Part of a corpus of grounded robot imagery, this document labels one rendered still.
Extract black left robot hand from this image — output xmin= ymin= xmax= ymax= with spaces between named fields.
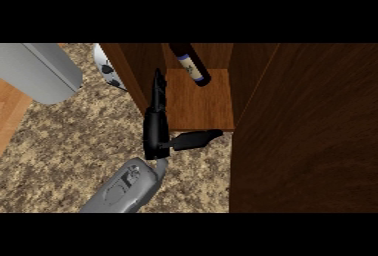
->
xmin=141 ymin=67 xmax=224 ymax=161

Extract brown wooden cabinet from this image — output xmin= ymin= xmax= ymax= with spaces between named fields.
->
xmin=98 ymin=43 xmax=280 ymax=133

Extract dark wine bottle, blue label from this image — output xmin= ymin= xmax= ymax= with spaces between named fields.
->
xmin=168 ymin=43 xmax=212 ymax=88

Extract dark brown cabinet door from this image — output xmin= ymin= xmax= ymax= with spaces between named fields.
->
xmin=228 ymin=43 xmax=378 ymax=214

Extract white appliance with black marks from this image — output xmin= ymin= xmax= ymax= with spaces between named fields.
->
xmin=91 ymin=43 xmax=128 ymax=92

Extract grey rounded appliance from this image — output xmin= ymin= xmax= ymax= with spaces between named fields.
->
xmin=0 ymin=43 xmax=83 ymax=105

